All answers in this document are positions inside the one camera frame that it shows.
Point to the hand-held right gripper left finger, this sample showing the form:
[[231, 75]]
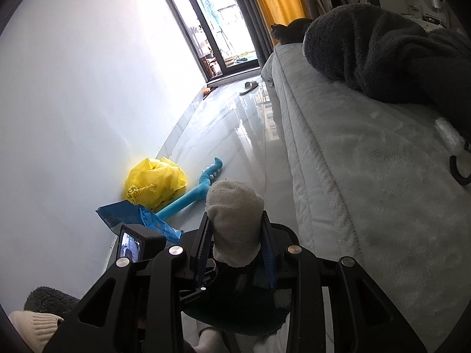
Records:
[[204, 250]]

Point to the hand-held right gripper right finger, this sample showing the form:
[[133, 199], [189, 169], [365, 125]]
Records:
[[270, 253]]

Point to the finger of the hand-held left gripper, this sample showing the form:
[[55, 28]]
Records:
[[195, 295]]

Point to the white sock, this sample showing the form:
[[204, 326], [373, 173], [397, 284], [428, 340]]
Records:
[[235, 220]]

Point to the blue printed packet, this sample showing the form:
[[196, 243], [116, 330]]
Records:
[[125, 217]]

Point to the yellow plastic bag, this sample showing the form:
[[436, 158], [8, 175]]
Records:
[[154, 184]]

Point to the grey fuzzy cloth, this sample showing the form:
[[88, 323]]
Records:
[[48, 298]]

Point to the bed with grey sheet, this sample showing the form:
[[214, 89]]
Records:
[[368, 176]]

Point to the small orange item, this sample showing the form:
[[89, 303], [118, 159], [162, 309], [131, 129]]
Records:
[[209, 90]]

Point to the grey slipper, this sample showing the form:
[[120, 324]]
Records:
[[250, 87]]

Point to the black curved plastic piece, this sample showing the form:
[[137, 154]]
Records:
[[454, 171]]

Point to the clear bubble wrap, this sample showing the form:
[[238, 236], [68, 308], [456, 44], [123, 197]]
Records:
[[447, 132]]

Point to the black framed glass door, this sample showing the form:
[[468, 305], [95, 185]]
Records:
[[206, 25]]

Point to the dark cat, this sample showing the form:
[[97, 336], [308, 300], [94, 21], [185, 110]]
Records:
[[294, 31]]

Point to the dark grey fleece blanket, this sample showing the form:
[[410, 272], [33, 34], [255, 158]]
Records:
[[368, 51]]

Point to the white dressing table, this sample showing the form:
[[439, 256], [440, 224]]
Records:
[[423, 3]]

